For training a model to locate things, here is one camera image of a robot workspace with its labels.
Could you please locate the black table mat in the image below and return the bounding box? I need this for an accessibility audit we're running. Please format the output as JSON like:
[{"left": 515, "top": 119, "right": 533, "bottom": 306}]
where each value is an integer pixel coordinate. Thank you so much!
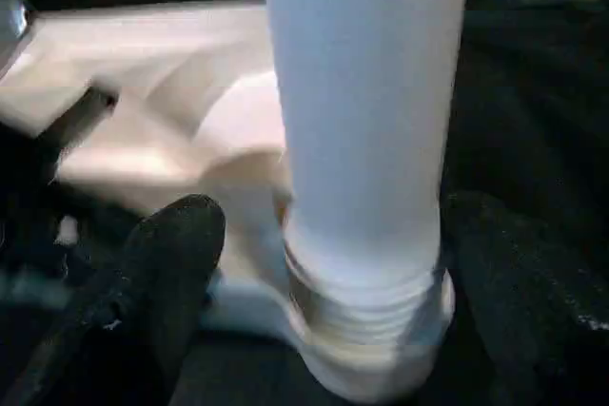
[{"left": 0, "top": 0, "right": 609, "bottom": 406}]

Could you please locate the white plastic table top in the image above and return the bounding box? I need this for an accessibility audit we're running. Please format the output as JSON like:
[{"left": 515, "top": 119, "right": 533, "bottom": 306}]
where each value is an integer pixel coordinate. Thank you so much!
[{"left": 0, "top": 0, "right": 458, "bottom": 405}]

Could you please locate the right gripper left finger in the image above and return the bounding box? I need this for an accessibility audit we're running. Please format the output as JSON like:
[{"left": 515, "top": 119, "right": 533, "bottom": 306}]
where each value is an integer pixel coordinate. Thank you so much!
[{"left": 0, "top": 194, "right": 227, "bottom": 406}]

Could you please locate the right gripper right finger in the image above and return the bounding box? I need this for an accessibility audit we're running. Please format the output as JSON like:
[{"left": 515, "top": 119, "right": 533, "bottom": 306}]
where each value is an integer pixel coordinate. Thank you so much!
[{"left": 445, "top": 191, "right": 609, "bottom": 406}]

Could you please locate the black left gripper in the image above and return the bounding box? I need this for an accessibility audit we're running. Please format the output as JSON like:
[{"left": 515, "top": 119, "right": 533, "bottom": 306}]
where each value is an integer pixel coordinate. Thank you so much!
[{"left": 0, "top": 85, "right": 129, "bottom": 331}]

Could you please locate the white plastic table leg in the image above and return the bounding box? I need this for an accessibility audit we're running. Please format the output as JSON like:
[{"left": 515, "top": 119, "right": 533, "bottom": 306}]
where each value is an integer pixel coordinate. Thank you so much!
[{"left": 258, "top": 0, "right": 475, "bottom": 345}]

